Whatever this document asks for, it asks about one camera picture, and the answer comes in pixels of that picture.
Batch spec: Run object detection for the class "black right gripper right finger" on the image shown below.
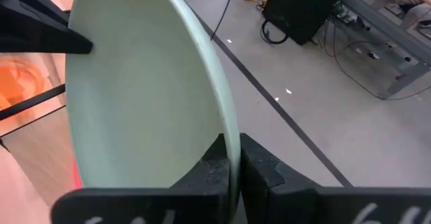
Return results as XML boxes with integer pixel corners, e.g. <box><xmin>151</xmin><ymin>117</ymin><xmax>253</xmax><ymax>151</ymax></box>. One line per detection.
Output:
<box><xmin>238</xmin><ymin>133</ymin><xmax>431</xmax><ymax>224</ymax></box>

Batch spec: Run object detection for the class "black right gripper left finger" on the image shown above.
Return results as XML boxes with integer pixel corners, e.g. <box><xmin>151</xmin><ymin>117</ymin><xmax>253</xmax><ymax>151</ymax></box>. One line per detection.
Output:
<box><xmin>50</xmin><ymin>133</ymin><xmax>237</xmax><ymax>224</ymax></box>

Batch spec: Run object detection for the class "pink translucent plate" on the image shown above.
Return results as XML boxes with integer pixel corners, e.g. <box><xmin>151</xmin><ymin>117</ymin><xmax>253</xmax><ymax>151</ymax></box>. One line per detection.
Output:
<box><xmin>71</xmin><ymin>159</ymin><xmax>84</xmax><ymax>190</ymax></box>

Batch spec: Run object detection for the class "mint green plate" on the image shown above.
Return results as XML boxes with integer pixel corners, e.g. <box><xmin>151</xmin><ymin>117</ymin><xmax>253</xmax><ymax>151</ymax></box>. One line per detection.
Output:
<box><xmin>65</xmin><ymin>0</ymin><xmax>242</xmax><ymax>198</ymax></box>

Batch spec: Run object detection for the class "orange translucent plate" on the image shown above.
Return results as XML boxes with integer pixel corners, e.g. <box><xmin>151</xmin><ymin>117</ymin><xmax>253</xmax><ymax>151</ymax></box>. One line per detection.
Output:
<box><xmin>0</xmin><ymin>56</ymin><xmax>53</xmax><ymax>119</ymax></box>

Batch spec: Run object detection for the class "black floor cabinet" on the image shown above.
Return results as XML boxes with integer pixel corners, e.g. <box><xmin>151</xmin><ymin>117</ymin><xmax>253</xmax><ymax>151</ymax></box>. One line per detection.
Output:
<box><xmin>261</xmin><ymin>0</ymin><xmax>347</xmax><ymax>46</ymax></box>

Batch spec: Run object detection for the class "wooden shelf with wire legs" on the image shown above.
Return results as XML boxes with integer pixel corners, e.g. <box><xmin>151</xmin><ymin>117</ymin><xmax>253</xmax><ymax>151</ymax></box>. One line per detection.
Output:
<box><xmin>0</xmin><ymin>84</ymin><xmax>84</xmax><ymax>224</ymax></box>

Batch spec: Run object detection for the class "black cable under desk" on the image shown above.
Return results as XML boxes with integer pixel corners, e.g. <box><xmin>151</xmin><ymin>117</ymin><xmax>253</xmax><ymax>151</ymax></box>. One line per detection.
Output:
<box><xmin>322</xmin><ymin>18</ymin><xmax>431</xmax><ymax>102</ymax></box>

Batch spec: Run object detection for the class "coiled black cable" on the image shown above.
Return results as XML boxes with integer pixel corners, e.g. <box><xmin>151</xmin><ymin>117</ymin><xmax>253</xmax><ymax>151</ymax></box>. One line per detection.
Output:
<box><xmin>260</xmin><ymin>17</ymin><xmax>291</xmax><ymax>46</ymax></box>

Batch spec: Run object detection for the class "long black floor cable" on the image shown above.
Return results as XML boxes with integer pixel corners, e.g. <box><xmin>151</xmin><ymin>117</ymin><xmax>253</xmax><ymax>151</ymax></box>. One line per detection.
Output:
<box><xmin>210</xmin><ymin>0</ymin><xmax>238</xmax><ymax>42</ymax></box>

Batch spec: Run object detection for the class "grey metal desk frame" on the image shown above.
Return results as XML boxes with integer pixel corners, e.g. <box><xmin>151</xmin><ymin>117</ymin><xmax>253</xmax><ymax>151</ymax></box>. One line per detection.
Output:
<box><xmin>331</xmin><ymin>0</ymin><xmax>431</xmax><ymax>100</ymax></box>

